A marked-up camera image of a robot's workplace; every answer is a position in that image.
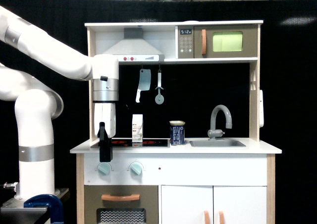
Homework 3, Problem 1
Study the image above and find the white milk carton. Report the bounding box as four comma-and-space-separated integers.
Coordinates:
132, 114, 143, 142

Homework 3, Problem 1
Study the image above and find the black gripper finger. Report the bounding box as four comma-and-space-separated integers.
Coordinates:
97, 122, 112, 162

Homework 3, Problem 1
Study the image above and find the blue clamp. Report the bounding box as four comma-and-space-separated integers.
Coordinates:
23, 194, 64, 224

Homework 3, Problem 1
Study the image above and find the teal stove knob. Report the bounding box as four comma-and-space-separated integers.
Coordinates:
97, 162, 112, 176
129, 162, 143, 175

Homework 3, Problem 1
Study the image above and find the right teal stove knob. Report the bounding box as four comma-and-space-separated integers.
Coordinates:
129, 162, 143, 175

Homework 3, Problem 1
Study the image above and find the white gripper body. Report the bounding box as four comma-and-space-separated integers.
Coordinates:
94, 103, 116, 138

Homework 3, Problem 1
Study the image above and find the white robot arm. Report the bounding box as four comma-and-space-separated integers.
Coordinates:
0, 8, 119, 200

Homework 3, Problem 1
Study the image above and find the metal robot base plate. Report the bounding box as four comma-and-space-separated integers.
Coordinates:
0, 188, 70, 224

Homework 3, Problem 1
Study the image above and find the white range hood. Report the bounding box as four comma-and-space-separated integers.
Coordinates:
105, 28, 165, 62

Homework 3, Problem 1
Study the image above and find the white toy kitchen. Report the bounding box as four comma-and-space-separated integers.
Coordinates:
71, 20, 281, 224

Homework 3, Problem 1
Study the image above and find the white cabinet door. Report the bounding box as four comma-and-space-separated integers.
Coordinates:
213, 186, 266, 224
161, 185, 213, 224

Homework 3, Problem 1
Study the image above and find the left teal stove knob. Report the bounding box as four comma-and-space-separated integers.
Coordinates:
97, 162, 112, 176

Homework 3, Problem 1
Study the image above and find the grey toy sink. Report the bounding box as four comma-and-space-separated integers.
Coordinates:
190, 139, 246, 147

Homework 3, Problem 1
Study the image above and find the toy cleaver knife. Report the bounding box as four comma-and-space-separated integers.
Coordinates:
135, 69, 151, 103

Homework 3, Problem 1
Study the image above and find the right white cabinet door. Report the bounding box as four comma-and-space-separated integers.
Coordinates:
213, 186, 266, 224

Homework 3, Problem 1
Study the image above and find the grey toy faucet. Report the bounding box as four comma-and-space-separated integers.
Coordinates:
207, 105, 233, 141

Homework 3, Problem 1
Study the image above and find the toy pizza cutter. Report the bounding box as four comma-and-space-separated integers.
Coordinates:
155, 70, 164, 105

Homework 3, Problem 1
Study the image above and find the blue canned spam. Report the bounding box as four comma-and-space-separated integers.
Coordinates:
169, 120, 185, 146

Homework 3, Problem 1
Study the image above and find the black toy stovetop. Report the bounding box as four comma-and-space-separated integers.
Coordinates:
90, 138, 170, 149

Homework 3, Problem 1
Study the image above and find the toy oven door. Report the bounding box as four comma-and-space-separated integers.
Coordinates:
84, 185, 159, 224

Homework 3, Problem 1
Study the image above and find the left white cabinet door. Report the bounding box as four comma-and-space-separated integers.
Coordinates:
161, 185, 213, 224

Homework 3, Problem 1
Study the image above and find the toy microwave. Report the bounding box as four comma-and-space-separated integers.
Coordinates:
177, 24, 258, 58

